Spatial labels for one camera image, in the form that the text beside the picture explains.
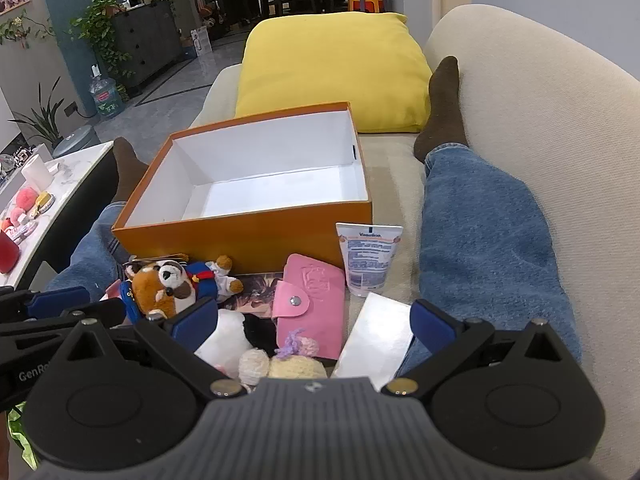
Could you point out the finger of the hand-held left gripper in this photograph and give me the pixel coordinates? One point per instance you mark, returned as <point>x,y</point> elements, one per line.
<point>102,312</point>
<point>55,301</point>

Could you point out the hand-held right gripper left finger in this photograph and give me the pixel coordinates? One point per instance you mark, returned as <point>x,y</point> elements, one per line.
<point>192,324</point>

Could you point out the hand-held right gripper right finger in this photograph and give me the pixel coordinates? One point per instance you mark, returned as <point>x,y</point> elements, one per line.
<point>430,325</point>

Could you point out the white lotion tube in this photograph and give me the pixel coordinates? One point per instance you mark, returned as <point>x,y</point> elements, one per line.
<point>369,265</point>

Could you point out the orange cardboard box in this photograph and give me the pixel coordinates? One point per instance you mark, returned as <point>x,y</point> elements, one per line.
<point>250,242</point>

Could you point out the pink snap wallet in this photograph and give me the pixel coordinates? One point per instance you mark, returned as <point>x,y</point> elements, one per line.
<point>310,310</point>

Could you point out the white plush toy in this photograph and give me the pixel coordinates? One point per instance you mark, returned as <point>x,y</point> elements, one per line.
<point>225,340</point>

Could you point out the brown plush dog toy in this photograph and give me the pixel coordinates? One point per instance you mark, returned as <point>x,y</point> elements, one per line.
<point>160,285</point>

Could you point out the person's left leg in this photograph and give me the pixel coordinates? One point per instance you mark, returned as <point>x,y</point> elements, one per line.
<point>85,255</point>

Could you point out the white flat box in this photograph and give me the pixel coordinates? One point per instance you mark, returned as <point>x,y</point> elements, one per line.
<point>375,335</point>

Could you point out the red cup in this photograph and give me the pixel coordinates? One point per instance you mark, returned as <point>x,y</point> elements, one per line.
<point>7,255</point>

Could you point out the dark picture card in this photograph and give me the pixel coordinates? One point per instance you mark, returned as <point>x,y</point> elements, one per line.
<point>252,292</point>

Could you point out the person's legs in jeans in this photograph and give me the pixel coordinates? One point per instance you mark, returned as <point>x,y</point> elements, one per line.
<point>475,240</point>

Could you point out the pink peach toy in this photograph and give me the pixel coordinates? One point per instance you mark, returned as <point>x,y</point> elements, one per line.
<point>25,198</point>

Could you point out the white marble coffee table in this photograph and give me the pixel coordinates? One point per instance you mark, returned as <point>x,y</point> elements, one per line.
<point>70,175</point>

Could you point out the white paper roll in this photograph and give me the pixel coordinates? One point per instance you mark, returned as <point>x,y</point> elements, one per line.
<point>36,172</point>

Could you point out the grey round bin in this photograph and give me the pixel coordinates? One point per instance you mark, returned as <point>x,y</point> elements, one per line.
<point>75,141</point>

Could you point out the long-leaf potted plant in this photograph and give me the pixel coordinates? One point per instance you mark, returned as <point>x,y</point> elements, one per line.
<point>45,120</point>

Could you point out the large water jug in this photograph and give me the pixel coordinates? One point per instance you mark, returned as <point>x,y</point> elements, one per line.
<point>106,95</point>

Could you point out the beige sofa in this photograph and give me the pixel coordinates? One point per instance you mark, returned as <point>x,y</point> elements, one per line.
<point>550,110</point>

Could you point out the dark drawer cabinet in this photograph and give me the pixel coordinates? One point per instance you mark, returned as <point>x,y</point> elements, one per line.
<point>147,45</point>

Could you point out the trailing green plant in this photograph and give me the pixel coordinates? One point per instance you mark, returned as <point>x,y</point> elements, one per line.
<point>100,25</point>

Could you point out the white floor appliance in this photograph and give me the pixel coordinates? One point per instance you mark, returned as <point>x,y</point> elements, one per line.
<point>201,41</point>

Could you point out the yellow pillow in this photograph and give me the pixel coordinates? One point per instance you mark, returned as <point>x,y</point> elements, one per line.
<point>330,60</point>

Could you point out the wall socket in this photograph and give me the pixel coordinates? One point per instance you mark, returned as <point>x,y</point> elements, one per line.
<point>71,109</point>

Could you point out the hanging wall plant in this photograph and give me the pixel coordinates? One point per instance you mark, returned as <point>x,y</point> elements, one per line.
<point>20,27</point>

